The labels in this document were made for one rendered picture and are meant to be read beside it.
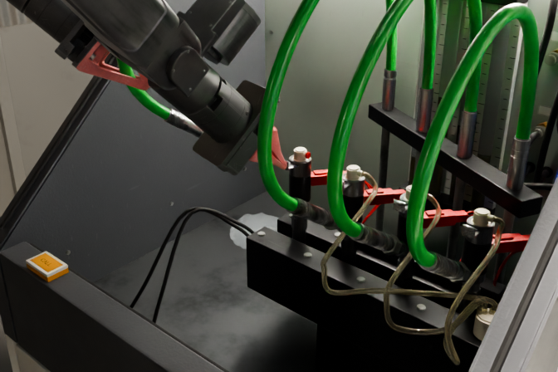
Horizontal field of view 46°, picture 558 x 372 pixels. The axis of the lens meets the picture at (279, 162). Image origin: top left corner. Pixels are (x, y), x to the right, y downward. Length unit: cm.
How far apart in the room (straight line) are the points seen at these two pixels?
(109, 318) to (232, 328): 22
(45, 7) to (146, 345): 38
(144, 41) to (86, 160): 45
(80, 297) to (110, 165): 25
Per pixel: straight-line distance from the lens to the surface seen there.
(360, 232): 65
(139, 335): 77
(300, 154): 81
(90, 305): 83
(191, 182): 115
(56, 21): 77
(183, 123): 82
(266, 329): 96
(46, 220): 99
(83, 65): 75
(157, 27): 57
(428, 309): 76
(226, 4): 67
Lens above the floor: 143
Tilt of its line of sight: 25 degrees down
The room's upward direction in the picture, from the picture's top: straight up
